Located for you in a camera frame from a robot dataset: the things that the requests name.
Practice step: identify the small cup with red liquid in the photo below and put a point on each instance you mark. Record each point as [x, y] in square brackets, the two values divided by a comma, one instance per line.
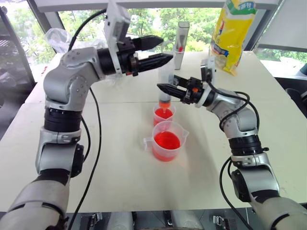
[164, 114]

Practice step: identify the yellow snack bag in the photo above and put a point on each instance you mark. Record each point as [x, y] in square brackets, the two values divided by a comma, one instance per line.
[230, 36]

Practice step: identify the dark chair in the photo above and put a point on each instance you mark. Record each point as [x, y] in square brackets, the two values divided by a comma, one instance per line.
[298, 91]

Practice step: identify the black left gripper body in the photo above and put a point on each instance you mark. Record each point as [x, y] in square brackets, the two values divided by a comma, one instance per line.
[126, 56]

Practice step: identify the metal buckle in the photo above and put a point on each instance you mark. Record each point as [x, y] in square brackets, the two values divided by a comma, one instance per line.
[221, 221]
[96, 218]

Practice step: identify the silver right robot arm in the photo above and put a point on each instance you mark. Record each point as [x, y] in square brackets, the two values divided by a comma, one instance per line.
[239, 119]

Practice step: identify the clear plastic syringe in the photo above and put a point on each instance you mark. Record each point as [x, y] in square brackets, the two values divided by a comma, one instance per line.
[165, 76]

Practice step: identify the tall clear plastic container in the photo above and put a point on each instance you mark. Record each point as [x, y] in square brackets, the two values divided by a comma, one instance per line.
[180, 36]

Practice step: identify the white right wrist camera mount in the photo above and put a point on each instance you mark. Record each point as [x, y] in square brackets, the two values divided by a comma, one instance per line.
[211, 64]

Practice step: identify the crumpled clear plastic bag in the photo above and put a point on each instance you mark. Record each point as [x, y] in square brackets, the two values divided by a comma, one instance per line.
[57, 38]

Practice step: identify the black metal rack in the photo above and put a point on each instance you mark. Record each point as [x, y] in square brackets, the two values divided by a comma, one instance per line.
[12, 60]

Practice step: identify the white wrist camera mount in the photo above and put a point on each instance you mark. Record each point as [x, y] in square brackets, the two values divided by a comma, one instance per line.
[211, 64]
[116, 21]

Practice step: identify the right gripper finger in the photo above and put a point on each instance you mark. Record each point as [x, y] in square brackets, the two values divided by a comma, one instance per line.
[181, 81]
[171, 91]

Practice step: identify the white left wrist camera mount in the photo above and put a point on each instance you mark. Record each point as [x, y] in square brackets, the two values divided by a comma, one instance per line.
[116, 21]

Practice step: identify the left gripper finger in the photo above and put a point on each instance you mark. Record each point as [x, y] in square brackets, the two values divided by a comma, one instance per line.
[153, 61]
[148, 42]

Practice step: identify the large cup with red liquid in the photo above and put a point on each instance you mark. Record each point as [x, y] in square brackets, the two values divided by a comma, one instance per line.
[166, 142]

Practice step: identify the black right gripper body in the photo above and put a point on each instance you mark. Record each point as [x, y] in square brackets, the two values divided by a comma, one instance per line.
[193, 92]

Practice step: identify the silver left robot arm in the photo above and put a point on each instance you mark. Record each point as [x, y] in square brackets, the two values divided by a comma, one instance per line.
[64, 79]

